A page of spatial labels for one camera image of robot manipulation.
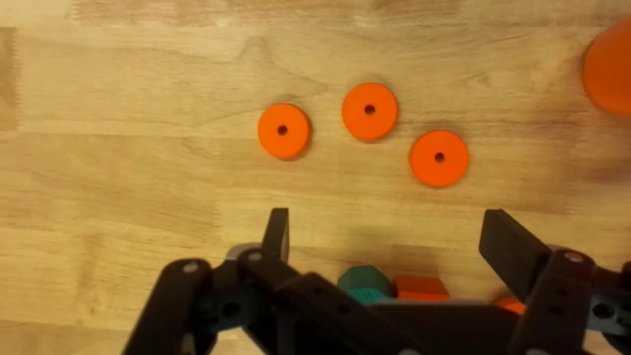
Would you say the green block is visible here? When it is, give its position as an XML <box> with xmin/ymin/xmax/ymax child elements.
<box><xmin>336</xmin><ymin>264</ymin><xmax>397</xmax><ymax>308</ymax></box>

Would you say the orange plastic cup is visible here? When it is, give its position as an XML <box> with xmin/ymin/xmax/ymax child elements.
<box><xmin>581</xmin><ymin>18</ymin><xmax>631</xmax><ymax>118</ymax></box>

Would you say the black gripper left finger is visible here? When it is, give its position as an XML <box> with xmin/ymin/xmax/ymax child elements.
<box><xmin>121</xmin><ymin>207</ymin><xmax>423</xmax><ymax>355</ymax></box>

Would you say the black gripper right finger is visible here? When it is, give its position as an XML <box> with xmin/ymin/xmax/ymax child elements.
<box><xmin>478</xmin><ymin>207</ymin><xmax>631</xmax><ymax>355</ymax></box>

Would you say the red block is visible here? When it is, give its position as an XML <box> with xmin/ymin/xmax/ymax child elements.
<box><xmin>393</xmin><ymin>274</ymin><xmax>452</xmax><ymax>304</ymax></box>

